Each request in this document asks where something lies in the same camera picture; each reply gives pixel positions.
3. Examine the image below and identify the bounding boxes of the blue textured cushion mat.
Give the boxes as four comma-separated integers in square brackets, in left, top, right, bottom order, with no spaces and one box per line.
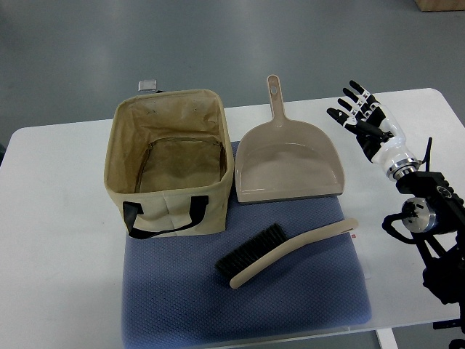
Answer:
[121,140,373,349]

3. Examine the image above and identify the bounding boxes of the beige brush with black bristles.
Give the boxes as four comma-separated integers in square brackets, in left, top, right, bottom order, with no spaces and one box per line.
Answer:
[215,218,358,289]

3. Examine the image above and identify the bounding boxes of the small grey metal clip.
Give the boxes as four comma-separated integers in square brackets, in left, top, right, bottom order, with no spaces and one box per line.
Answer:
[137,79,157,93]

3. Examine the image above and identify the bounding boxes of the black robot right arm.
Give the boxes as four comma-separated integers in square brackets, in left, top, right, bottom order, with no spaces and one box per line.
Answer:
[381,138,464,331]

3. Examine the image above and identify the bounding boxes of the beige plastic dustpan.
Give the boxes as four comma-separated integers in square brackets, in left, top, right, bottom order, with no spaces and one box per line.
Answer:
[235,75,345,204]

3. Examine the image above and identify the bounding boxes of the white table leg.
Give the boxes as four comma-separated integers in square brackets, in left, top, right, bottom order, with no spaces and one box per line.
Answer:
[376,328,398,349]

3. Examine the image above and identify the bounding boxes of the brown cardboard box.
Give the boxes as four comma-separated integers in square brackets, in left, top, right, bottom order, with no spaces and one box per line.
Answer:
[415,0,465,12]

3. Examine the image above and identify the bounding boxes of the beige fabric bag black handles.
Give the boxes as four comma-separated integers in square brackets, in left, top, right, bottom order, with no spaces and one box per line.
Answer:
[104,89,234,239]

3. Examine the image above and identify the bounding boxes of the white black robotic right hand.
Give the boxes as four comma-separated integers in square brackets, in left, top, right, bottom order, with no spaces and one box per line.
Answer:
[327,80,421,181]

